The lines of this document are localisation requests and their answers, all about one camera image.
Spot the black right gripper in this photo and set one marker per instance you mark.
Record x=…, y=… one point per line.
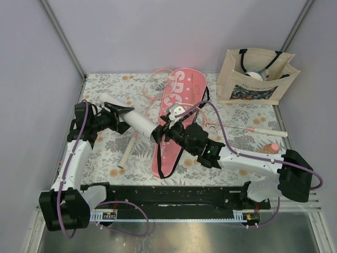
x=159, y=131

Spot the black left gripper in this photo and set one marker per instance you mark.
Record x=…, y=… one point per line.
x=117, y=125

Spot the white shuttlecock tube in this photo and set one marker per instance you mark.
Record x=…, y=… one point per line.
x=135, y=119

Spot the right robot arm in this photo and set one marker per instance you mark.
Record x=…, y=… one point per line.
x=287, y=175

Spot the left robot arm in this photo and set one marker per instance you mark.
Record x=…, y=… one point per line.
x=66, y=206

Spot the floral table cloth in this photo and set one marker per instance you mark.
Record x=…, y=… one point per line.
x=181, y=126

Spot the pink racket near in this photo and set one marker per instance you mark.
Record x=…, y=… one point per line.
x=198, y=116

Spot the pink racket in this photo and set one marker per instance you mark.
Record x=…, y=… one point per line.
x=198, y=116
x=159, y=85

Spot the pink racket far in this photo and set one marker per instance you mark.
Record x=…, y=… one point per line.
x=159, y=85

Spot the pink racket bag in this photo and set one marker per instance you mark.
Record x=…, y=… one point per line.
x=188, y=86

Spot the beige canvas tote bag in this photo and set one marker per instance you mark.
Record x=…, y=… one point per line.
x=234, y=87

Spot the pink capped bottle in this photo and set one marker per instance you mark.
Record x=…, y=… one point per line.
x=272, y=148

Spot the water bottle in tote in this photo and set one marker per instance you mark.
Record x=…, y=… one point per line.
x=261, y=75

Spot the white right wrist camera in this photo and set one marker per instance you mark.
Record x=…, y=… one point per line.
x=174, y=112

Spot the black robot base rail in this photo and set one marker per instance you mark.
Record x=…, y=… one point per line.
x=144, y=198

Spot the white slotted cable duct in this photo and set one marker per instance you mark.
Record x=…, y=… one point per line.
x=166, y=216

